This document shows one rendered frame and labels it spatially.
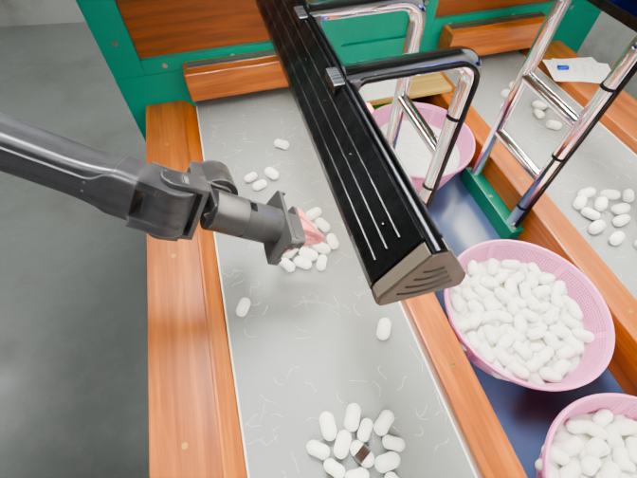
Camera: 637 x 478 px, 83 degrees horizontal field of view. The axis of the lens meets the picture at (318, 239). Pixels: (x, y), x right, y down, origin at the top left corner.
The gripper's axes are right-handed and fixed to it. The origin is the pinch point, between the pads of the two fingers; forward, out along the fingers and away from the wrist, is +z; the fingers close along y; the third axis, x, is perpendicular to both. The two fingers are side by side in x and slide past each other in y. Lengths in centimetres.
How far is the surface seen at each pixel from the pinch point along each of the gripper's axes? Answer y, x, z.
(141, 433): -2, 103, 6
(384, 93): 43, -15, 25
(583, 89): 33, -47, 66
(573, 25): 57, -59, 73
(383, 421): -27.9, 4.5, 6.3
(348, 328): -12.9, 6.0, 7.1
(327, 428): -26.7, 9.4, 0.1
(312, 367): -17.5, 10.8, 1.4
